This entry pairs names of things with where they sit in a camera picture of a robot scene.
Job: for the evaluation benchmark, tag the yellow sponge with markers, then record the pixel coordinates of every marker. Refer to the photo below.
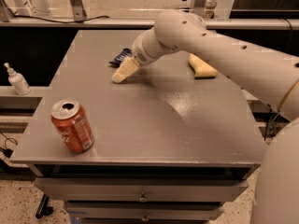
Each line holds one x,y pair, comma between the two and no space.
201,69

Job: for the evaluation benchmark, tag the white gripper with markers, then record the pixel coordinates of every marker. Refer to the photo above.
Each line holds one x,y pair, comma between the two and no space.
139,55

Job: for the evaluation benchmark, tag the grey lower drawer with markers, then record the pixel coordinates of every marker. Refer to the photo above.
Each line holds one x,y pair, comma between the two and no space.
144,211

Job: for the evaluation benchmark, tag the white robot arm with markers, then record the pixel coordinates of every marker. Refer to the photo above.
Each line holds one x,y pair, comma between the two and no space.
269,75

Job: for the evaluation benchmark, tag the red coke can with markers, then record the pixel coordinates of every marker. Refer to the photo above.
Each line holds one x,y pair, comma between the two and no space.
69,118

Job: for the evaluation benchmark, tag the grey upper drawer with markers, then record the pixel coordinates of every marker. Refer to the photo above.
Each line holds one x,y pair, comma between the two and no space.
141,190

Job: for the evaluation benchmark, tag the dark blue rxbar wrapper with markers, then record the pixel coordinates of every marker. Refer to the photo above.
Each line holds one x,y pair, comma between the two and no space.
116,62

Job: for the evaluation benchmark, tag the white pump bottle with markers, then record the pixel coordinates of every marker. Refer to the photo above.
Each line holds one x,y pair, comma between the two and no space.
17,80

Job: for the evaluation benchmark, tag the grey drawer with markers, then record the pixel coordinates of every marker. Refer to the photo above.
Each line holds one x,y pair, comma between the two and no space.
144,211
141,190

